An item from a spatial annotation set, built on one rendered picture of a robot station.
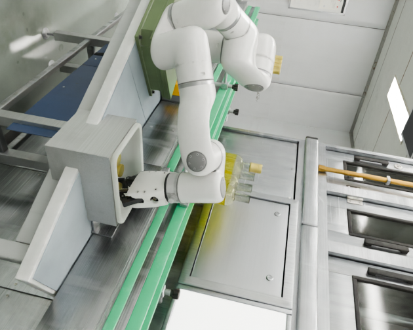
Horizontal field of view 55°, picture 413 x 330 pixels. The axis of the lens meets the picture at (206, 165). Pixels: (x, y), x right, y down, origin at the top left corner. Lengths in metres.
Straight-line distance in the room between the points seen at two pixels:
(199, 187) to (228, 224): 0.49
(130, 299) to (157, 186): 0.27
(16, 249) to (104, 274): 0.21
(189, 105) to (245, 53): 0.29
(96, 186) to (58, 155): 0.11
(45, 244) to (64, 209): 0.09
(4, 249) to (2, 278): 0.37
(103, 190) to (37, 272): 0.23
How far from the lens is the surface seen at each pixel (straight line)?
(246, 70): 1.11
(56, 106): 1.52
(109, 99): 1.05
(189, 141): 0.85
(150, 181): 0.98
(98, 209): 1.02
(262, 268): 1.28
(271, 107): 7.76
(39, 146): 1.83
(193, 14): 0.99
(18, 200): 1.58
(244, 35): 1.12
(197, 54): 0.90
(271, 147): 1.83
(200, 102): 0.88
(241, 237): 1.35
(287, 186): 1.63
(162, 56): 0.94
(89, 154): 0.91
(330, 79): 7.49
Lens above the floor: 1.16
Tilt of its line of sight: 8 degrees down
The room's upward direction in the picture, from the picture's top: 101 degrees clockwise
